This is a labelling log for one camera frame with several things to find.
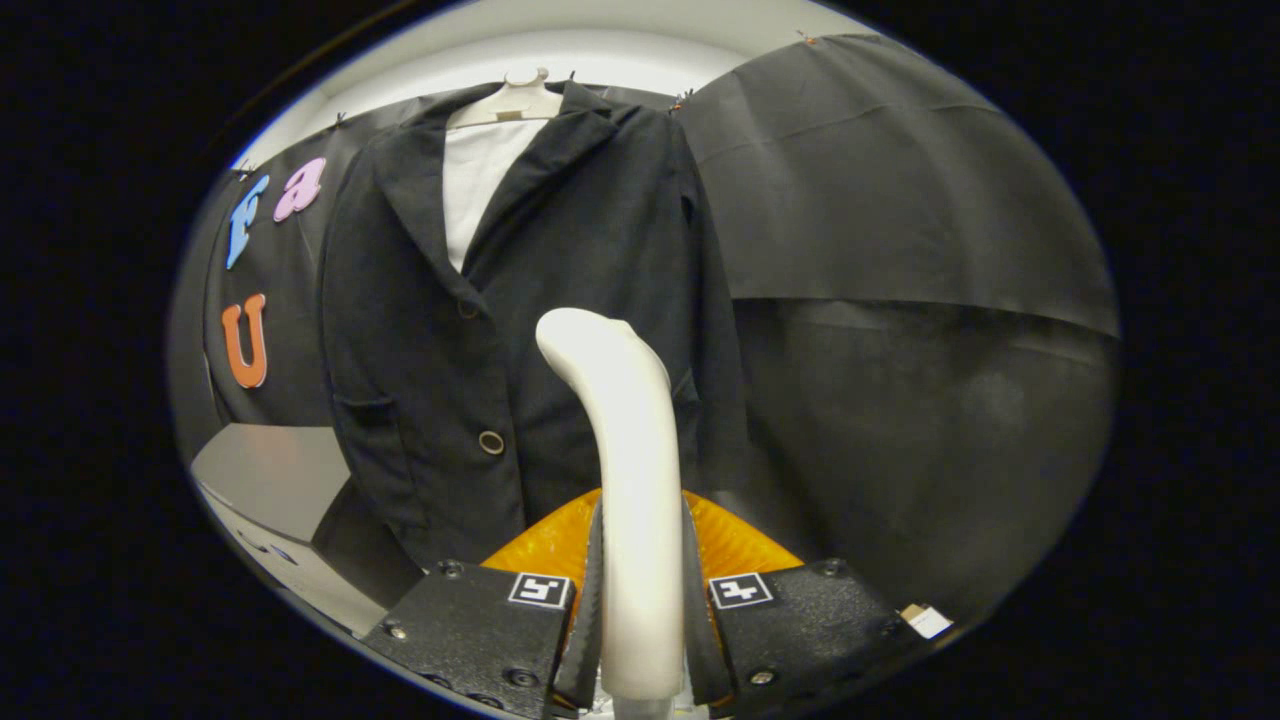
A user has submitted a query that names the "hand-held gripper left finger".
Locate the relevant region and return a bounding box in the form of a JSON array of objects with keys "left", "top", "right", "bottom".
[{"left": 362, "top": 488, "right": 606, "bottom": 719}]

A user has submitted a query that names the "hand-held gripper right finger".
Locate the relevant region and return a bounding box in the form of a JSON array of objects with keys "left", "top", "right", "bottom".
[{"left": 683, "top": 488, "right": 926, "bottom": 719}]

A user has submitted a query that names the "white garment steamer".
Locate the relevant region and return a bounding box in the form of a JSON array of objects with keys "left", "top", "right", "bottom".
[{"left": 535, "top": 307, "right": 686, "bottom": 719}]

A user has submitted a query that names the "black suit jacket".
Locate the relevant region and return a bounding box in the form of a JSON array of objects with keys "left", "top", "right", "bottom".
[{"left": 318, "top": 80, "right": 761, "bottom": 571}]

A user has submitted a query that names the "white clothes hanger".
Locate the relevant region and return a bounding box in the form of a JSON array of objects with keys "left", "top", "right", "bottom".
[{"left": 447, "top": 68, "right": 563, "bottom": 129}]

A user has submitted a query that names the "white paper box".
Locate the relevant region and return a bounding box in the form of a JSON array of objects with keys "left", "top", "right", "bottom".
[{"left": 900, "top": 603, "right": 954, "bottom": 641}]

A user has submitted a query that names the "black backdrop cloth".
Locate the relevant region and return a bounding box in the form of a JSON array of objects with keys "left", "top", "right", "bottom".
[{"left": 168, "top": 33, "right": 1121, "bottom": 626}]

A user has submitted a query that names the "grey cabinet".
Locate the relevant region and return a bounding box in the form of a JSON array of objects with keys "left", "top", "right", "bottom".
[{"left": 190, "top": 423, "right": 426, "bottom": 638}]

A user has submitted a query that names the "white mannequin torso with stand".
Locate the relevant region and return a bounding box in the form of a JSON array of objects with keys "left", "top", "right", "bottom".
[{"left": 442, "top": 118, "right": 549, "bottom": 273}]

